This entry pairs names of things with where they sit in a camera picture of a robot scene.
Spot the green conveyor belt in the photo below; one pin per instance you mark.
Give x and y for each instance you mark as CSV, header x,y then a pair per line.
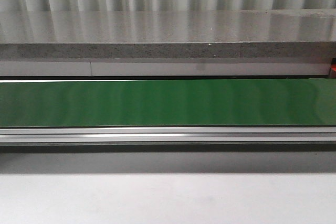
x,y
169,102

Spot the grey stone countertop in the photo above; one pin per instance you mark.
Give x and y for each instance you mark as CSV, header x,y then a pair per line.
x,y
114,44

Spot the aluminium conveyor front rail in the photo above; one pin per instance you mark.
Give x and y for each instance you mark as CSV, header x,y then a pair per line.
x,y
169,139

